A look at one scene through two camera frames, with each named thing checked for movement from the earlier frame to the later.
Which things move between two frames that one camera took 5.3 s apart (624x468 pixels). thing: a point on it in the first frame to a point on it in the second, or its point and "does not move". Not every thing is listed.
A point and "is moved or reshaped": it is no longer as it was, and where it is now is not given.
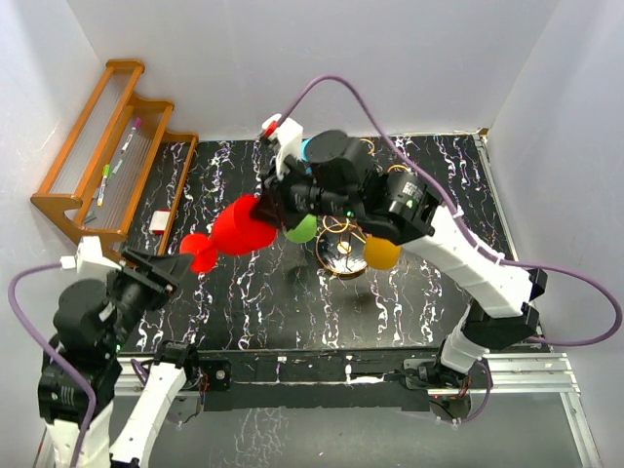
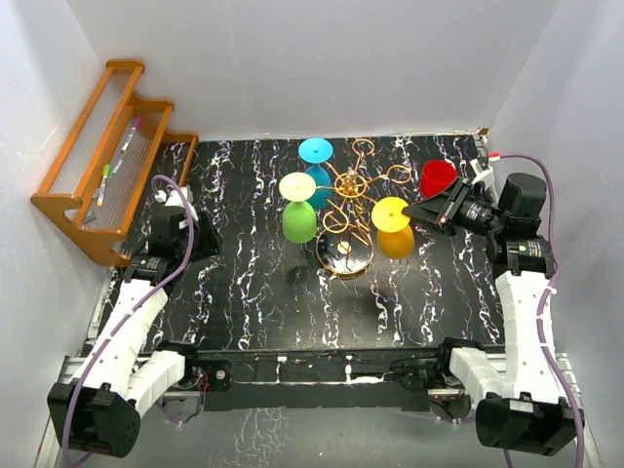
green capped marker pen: (103, 183) does not move
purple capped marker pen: (136, 126) does not move
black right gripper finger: (267, 211) to (437, 211)
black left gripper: (163, 273) to (212, 241)
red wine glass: (234, 232) to (437, 175)
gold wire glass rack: (340, 244) does not move
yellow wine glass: (380, 253) is moved or reshaped
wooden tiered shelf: (118, 177) does not move
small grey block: (90, 216) does not move
